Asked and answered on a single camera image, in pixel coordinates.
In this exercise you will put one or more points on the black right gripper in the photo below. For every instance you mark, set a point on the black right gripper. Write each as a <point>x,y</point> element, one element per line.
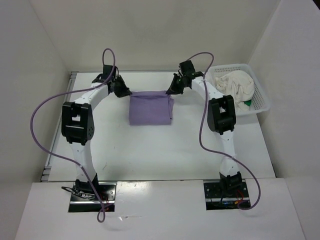
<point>174,89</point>

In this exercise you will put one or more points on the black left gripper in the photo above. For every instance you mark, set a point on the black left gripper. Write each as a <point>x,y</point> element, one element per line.
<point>125,92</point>

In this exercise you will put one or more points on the purple t-shirt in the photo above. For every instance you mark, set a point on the purple t-shirt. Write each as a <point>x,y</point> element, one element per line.
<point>150,108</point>

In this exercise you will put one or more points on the cream white t-shirt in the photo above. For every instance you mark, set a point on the cream white t-shirt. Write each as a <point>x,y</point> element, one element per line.
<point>239,85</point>

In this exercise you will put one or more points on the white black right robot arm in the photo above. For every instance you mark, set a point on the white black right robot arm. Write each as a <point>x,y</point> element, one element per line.
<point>220,116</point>

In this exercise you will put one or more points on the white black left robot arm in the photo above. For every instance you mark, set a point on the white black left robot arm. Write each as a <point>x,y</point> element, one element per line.
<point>77,126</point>

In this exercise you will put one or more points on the green garment in basket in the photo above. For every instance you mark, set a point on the green garment in basket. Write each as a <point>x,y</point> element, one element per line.
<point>248,102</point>

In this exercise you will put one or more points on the white plastic laundry basket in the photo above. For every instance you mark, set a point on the white plastic laundry basket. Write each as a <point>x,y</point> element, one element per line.
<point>259,102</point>

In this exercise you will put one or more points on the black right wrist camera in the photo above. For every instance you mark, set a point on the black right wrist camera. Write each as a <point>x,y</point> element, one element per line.
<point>187,69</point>

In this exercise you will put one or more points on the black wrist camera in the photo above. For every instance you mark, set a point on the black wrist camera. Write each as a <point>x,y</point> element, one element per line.
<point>187,69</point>
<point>109,73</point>

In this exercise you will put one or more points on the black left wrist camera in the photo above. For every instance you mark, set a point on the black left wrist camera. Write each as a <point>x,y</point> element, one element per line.
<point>109,73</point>

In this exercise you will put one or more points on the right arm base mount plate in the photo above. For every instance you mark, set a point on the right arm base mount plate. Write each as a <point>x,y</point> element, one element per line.
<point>215,199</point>

